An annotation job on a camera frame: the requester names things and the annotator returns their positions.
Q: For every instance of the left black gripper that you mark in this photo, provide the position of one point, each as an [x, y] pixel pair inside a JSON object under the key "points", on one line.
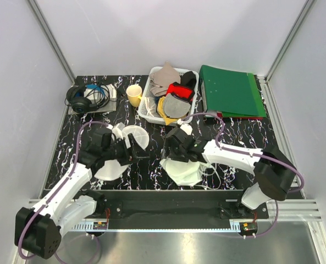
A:
{"points": [[135, 152]]}

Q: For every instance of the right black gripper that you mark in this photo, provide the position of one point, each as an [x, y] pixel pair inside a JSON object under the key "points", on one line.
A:
{"points": [[172, 154]]}

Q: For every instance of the white mesh laundry bag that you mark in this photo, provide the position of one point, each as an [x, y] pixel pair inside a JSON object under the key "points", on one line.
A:
{"points": [[129, 147]]}

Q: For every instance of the white bra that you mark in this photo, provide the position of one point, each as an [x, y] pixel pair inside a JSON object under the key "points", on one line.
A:
{"points": [[190, 173]]}

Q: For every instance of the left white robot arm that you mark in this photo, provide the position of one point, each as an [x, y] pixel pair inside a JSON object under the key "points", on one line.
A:
{"points": [[40, 229]]}

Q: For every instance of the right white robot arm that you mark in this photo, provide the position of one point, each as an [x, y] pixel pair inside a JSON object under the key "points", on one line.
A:
{"points": [[274, 173]]}

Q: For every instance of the white plastic laundry basket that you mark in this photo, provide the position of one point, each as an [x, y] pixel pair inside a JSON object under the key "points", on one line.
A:
{"points": [[148, 105]]}

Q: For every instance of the yellow garment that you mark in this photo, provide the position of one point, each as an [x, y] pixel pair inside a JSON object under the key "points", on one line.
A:
{"points": [[160, 111]]}

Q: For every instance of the red and black garment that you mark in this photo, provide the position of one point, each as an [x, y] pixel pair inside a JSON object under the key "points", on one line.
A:
{"points": [[180, 91]]}

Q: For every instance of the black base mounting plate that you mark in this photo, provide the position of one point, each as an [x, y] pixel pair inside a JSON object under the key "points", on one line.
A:
{"points": [[178, 210]]}

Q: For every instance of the yellow mug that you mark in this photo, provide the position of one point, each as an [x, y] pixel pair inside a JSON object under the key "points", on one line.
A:
{"points": [[134, 94]]}

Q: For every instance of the beige garment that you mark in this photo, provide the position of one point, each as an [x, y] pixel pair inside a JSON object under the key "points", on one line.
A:
{"points": [[161, 79]]}

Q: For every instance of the silver tray with items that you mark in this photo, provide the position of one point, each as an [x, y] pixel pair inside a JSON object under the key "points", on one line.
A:
{"points": [[105, 99]]}

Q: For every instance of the black headphones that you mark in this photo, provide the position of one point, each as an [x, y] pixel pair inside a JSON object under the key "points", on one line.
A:
{"points": [[80, 100]]}

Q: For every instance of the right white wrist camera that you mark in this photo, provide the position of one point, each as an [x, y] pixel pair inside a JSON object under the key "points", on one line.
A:
{"points": [[184, 126]]}

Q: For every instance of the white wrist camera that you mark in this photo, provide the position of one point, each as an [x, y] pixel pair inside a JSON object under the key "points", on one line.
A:
{"points": [[184, 126], [117, 130]]}

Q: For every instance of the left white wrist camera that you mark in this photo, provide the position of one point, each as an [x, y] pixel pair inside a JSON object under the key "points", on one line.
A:
{"points": [[117, 130]]}

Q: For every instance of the green ring binder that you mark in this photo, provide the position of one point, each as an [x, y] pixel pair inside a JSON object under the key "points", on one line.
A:
{"points": [[230, 94]]}

